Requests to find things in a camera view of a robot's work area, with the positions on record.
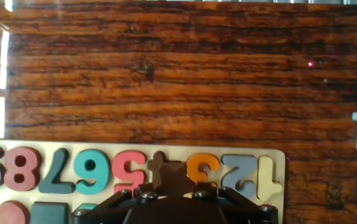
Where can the grey-blue number two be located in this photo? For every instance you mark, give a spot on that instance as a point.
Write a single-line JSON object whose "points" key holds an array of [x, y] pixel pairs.
{"points": [[239, 161]]}

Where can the red circle piece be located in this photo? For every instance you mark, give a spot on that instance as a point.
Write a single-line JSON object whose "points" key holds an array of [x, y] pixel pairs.
{"points": [[10, 214]]}

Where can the pink number five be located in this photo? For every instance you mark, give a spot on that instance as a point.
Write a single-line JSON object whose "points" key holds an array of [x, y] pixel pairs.
{"points": [[128, 156]]}

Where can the brown number four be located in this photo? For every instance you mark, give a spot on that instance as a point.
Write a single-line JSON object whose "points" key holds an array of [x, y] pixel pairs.
{"points": [[157, 165]]}

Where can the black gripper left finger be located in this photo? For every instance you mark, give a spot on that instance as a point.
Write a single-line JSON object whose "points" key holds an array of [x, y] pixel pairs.
{"points": [[110, 211]]}

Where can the brown star piece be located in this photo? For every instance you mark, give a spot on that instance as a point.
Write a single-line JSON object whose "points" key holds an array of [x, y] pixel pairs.
{"points": [[175, 180]]}

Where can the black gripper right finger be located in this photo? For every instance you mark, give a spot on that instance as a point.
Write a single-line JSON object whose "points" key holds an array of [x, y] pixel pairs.
{"points": [[243, 213]]}

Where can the teal octagon piece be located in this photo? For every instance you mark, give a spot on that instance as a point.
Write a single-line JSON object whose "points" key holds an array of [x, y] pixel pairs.
{"points": [[86, 207]]}

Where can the wooden shape puzzle board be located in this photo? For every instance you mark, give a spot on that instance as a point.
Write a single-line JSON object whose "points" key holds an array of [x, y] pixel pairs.
{"points": [[178, 147]]}

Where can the cream number one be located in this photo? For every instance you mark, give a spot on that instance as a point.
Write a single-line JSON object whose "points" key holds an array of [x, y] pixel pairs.
{"points": [[265, 177]]}

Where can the orange number three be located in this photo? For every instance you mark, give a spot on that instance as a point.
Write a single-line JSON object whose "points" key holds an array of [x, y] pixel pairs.
{"points": [[203, 158]]}

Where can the dark green square piece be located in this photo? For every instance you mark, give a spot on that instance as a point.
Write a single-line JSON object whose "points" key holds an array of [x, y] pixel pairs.
{"points": [[49, 214]]}

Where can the dark green number seven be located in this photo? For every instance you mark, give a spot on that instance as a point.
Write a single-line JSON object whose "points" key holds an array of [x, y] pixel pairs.
{"points": [[58, 169]]}

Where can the red number eight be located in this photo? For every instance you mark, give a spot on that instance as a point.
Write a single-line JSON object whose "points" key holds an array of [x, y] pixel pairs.
{"points": [[31, 169]]}

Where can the teal number six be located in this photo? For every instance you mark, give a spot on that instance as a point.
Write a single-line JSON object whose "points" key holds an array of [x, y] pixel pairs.
{"points": [[102, 174]]}

